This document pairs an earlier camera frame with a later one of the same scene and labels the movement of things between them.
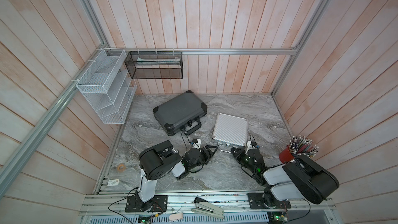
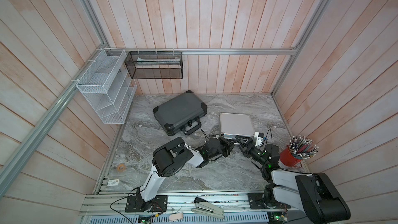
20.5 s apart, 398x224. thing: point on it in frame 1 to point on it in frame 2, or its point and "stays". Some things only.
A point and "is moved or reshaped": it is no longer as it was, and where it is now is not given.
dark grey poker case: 181,113 stays
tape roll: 121,167 stays
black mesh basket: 155,65 stays
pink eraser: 176,217 stays
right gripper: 240,152 to 250,144
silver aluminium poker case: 230,131 is moved or reshaped
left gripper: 208,155 to 227,144
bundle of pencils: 301,145 stays
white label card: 111,182 stays
